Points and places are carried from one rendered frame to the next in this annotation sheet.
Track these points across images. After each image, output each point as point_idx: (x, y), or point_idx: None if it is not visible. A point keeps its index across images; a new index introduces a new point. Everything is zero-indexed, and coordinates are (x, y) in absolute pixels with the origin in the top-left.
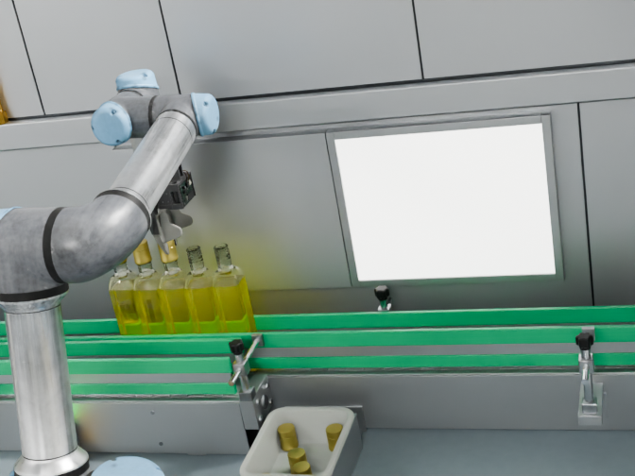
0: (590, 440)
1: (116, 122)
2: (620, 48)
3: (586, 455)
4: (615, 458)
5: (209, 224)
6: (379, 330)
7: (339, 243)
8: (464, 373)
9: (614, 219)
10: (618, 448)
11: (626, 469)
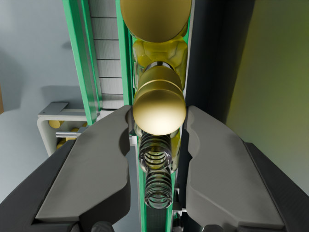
0: (138, 217)
1: None
2: None
3: (128, 216)
4: (127, 222)
5: (301, 153)
6: (143, 213)
7: None
8: (140, 216)
9: None
10: (134, 223)
11: (121, 224)
